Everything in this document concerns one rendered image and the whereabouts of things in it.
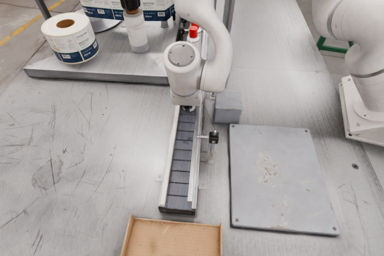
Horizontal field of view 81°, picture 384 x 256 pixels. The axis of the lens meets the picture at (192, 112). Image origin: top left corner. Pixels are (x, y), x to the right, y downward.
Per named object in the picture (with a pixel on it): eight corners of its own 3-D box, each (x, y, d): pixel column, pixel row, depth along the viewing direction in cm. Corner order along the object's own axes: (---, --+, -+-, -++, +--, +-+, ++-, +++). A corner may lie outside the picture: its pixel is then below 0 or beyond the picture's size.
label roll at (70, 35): (80, 68, 102) (67, 40, 91) (47, 58, 107) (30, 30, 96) (107, 44, 114) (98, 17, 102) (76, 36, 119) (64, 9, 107)
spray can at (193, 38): (187, 65, 103) (187, 23, 87) (199, 66, 103) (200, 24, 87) (187, 72, 100) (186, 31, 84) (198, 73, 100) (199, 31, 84)
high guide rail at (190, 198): (205, 6, 126) (206, 3, 125) (207, 6, 126) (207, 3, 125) (187, 202, 58) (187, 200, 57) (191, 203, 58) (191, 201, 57)
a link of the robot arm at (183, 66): (205, 72, 63) (174, 66, 64) (207, 43, 50) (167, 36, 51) (199, 99, 60) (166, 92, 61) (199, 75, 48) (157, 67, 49)
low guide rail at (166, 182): (192, 14, 130) (192, 11, 129) (194, 15, 130) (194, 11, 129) (160, 206, 62) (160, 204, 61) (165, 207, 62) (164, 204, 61)
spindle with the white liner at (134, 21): (133, 42, 115) (118, -21, 92) (150, 43, 115) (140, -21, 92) (128, 52, 109) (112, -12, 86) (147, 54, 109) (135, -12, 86)
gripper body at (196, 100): (203, 74, 65) (203, 91, 76) (168, 72, 66) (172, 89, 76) (202, 98, 63) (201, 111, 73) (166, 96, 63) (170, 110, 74)
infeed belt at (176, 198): (199, -16, 171) (199, -22, 168) (210, -16, 170) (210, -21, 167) (163, 211, 67) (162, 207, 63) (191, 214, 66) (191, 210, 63)
